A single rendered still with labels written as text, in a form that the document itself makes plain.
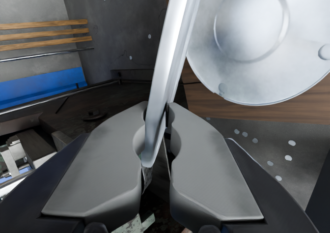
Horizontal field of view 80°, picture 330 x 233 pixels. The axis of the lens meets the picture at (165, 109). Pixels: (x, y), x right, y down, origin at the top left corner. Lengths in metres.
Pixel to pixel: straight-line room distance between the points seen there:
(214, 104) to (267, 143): 0.45
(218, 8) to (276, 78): 0.17
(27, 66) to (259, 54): 1.73
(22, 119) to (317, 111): 0.92
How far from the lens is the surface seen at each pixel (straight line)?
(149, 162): 0.16
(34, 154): 0.65
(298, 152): 0.88
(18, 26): 1.63
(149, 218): 0.80
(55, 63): 1.94
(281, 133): 0.86
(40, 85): 1.88
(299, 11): 0.38
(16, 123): 0.96
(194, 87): 0.52
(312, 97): 0.42
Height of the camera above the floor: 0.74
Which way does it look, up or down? 39 degrees down
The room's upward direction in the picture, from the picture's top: 115 degrees counter-clockwise
